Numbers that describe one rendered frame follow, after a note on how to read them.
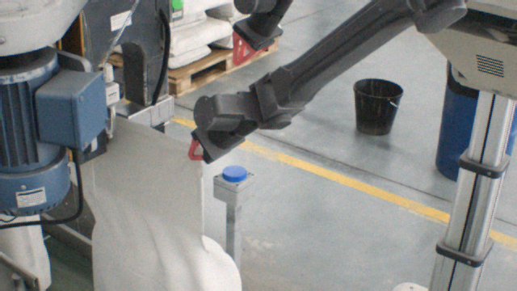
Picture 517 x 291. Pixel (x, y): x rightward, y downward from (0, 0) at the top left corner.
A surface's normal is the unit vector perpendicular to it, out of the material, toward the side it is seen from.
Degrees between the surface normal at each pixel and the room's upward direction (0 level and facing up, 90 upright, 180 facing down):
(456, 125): 93
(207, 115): 72
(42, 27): 90
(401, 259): 0
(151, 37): 90
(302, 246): 0
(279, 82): 78
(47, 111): 90
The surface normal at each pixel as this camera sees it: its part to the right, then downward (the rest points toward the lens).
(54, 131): -0.21, 0.45
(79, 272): 0.04, -0.88
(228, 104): 0.58, -0.35
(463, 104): -0.80, 0.29
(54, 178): 0.88, 0.26
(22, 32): 0.60, 0.40
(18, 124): 0.37, 0.44
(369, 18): -0.83, 0.04
